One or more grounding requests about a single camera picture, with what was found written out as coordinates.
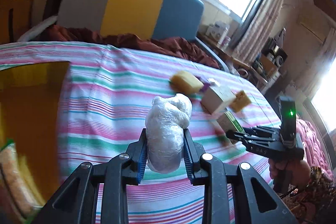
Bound yellow sponge behind boxes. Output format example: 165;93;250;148
230;90;252;113

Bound cracker packet green edges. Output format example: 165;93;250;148
1;140;36;221

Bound right hand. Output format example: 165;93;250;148
268;159;311;189

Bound gold storage box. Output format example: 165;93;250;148
1;61;70;223

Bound dark red blanket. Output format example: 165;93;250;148
38;24;220;69

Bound pink floral curtain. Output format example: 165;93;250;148
233;0;284;63

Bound clear plastic bundle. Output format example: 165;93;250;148
145;93;193;174

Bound cluttered side shelf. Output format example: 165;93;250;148
252;28;288;93

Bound large yellow sponge block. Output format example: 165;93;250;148
170;71;204;95

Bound green medicine box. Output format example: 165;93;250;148
217;111;245;133

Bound purple snack bag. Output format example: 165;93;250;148
197;76;220;93

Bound grey yellow blue headboard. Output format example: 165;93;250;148
57;0;204;40

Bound white product box on desk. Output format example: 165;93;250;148
206;21;230;42

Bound pink quilt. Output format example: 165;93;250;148
296;118;335;182

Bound white cardboard box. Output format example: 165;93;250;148
201;86;236;114

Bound wooden desk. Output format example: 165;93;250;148
196;32;253;75

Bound striped bed sheet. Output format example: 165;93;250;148
1;42;281;223

